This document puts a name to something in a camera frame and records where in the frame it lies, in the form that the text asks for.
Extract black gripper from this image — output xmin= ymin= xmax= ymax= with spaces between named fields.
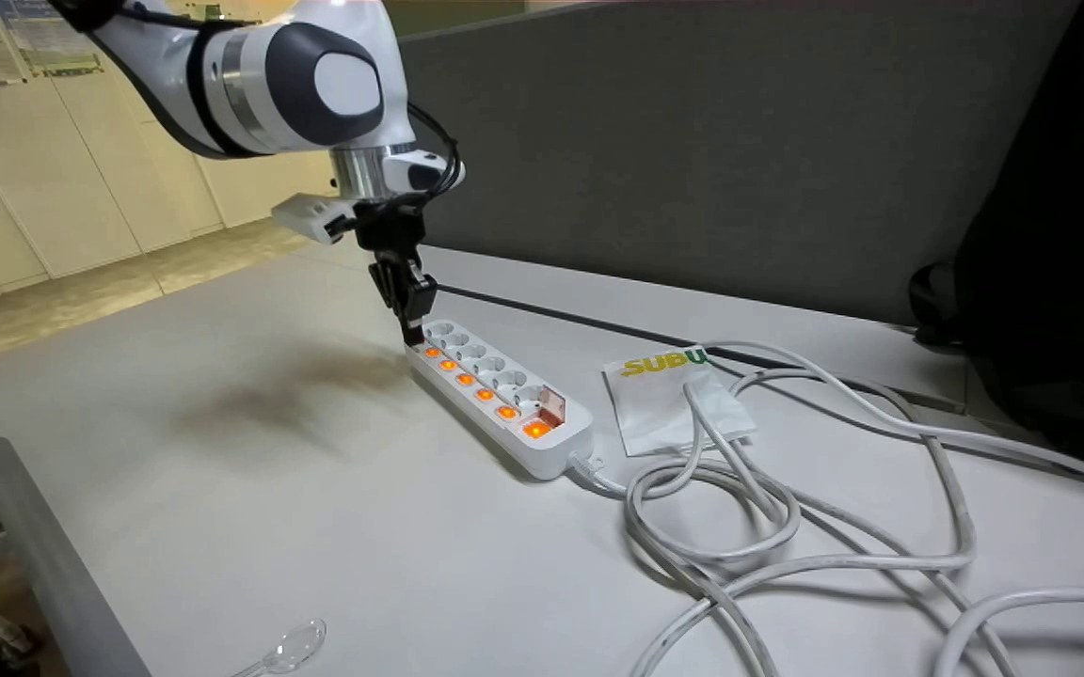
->
xmin=351 ymin=192 xmax=440 ymax=351

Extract black robot wrist cable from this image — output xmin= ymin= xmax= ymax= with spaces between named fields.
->
xmin=401 ymin=100 xmax=468 ymax=198

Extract grey partition panel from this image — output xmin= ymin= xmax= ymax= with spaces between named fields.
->
xmin=395 ymin=0 xmax=1084 ymax=332

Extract clear plastic spoon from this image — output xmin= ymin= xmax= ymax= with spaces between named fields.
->
xmin=228 ymin=617 xmax=331 ymax=677

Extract paper wall poster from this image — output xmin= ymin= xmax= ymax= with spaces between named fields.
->
xmin=0 ymin=0 xmax=104 ymax=91

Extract white long cable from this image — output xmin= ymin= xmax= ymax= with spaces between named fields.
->
xmin=697 ymin=333 xmax=1084 ymax=504

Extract white power strip orange switches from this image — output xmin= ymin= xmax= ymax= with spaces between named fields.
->
xmin=401 ymin=316 xmax=602 ymax=485

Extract white power strip cable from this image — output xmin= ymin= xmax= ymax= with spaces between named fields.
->
xmin=568 ymin=370 xmax=1084 ymax=677

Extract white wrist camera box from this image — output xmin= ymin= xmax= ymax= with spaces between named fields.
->
xmin=266 ymin=192 xmax=361 ymax=247

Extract white napkin packet green print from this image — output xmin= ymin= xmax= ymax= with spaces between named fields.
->
xmin=597 ymin=342 xmax=761 ymax=461

